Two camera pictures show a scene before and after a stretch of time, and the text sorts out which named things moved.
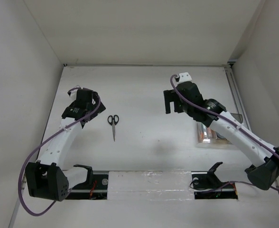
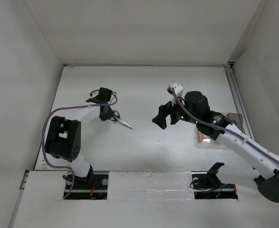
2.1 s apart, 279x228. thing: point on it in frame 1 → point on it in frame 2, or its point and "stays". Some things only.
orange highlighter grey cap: (202, 132) stays
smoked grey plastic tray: (238, 117) stays
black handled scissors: (113, 121) → (116, 117)
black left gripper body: (92, 107) → (108, 115)
